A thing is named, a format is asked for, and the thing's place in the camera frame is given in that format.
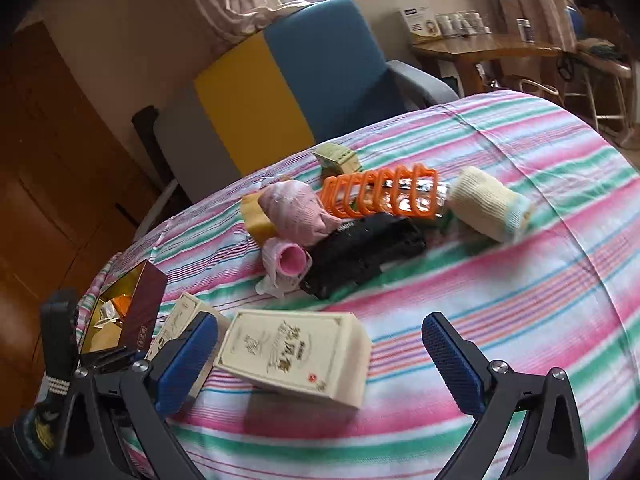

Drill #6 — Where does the cream box with gold text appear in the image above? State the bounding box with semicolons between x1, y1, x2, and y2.
215;309;372;408

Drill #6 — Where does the pink hair roller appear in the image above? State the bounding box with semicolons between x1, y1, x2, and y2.
255;237;312;298

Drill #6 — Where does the yellow sponge block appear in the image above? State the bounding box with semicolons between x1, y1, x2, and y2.
240;190;278;247

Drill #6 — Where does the pink sock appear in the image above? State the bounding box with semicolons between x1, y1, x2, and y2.
258;180;343;247

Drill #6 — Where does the black plastic stapler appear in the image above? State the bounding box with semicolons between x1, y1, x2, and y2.
299;212;426;300

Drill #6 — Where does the cream sock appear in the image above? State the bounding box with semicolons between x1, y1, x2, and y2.
447;166;533;243

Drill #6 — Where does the small green box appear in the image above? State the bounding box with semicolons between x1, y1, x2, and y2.
314;142;362;176

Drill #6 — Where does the orange plastic rack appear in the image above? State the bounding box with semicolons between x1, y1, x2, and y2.
319;164;440;221

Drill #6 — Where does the wooden chair with clutter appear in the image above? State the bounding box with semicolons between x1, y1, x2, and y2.
559;6;639;151

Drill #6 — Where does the maroon gold-lined storage box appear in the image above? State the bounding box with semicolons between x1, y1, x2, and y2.
79;260;168;354

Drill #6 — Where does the striped pink green tablecloth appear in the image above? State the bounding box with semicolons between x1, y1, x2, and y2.
79;91;639;479

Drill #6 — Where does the grey yellow blue armchair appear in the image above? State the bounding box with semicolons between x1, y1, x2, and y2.
131;0;459;203

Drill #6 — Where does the wooden side table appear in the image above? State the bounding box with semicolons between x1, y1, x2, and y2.
411;34;562;96

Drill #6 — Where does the white yellow box on table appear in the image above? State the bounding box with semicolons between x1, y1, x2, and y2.
399;6;442;44

